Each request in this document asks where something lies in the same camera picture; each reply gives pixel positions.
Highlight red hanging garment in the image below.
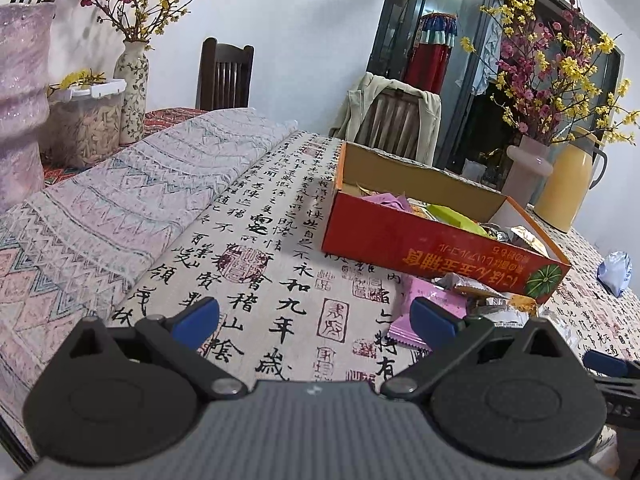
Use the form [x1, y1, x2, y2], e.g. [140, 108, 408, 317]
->
[403, 44, 452, 94]

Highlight pink zigzag patterned cloth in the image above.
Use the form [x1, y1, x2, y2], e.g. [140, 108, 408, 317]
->
[0, 107, 301, 462]

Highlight orange cardboard box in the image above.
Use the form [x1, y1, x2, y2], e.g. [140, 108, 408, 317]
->
[321, 140, 572, 306]

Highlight purple snack packet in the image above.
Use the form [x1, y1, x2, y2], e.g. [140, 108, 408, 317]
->
[360, 192, 409, 214]

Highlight yellow thermos jug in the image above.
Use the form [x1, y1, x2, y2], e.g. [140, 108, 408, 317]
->
[534, 127, 609, 234]

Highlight glass sliding door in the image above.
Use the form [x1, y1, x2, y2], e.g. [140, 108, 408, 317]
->
[366, 0, 627, 192]

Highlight clear plastic seed container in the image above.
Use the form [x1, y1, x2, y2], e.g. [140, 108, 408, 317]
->
[47, 79, 127, 169]

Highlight small floral ceramic vase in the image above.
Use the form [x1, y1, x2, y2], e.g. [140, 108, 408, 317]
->
[113, 40, 150, 145]

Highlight silver orange snack packet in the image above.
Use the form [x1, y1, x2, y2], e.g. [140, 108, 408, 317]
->
[442, 272, 507, 299]

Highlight yellow and pink flower branches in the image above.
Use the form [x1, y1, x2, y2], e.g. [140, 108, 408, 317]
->
[459, 0, 640, 147]

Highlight clear plastic tub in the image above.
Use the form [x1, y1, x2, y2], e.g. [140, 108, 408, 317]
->
[459, 158, 489, 184]

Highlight green snack packet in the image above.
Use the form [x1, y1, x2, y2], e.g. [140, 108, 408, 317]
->
[427, 204, 494, 239]

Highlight thin flower branches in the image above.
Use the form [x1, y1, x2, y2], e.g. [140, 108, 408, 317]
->
[62, 0, 224, 52]

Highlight pink glass vase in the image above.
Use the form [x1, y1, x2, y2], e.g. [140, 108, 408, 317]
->
[501, 135, 556, 207]

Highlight white hanging garment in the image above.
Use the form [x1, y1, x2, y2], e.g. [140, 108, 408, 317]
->
[472, 14, 504, 97]

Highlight red patterned cloth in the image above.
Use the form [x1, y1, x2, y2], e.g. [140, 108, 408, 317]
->
[42, 107, 209, 192]

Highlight dark wooden chair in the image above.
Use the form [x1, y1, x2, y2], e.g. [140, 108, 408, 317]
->
[195, 37, 255, 111]

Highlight pink snack packet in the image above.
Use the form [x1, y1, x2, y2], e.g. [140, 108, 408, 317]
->
[387, 277, 469, 354]

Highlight large pink textured vase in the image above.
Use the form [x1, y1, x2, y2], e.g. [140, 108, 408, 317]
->
[0, 2, 57, 214]

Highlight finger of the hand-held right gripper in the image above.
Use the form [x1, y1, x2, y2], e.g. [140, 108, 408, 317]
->
[582, 349, 640, 379]

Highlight blue plastic bag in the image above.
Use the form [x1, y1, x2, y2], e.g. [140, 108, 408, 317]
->
[597, 251, 634, 297]

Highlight colourful striped hanging garment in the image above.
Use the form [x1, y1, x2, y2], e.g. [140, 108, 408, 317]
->
[417, 12, 459, 51]

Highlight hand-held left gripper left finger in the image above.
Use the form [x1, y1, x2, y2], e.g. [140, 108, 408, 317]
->
[62, 296, 248, 401]

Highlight loose yellow flower sprig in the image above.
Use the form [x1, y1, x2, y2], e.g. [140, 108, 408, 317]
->
[58, 69, 107, 90]

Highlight wooden chair with slats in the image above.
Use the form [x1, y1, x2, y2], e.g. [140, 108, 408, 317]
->
[352, 87, 427, 162]

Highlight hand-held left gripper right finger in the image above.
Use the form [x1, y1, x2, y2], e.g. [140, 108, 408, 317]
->
[380, 296, 581, 403]

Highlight silver gold snack packet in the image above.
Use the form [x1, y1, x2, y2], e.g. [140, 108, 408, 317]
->
[486, 225, 552, 262]

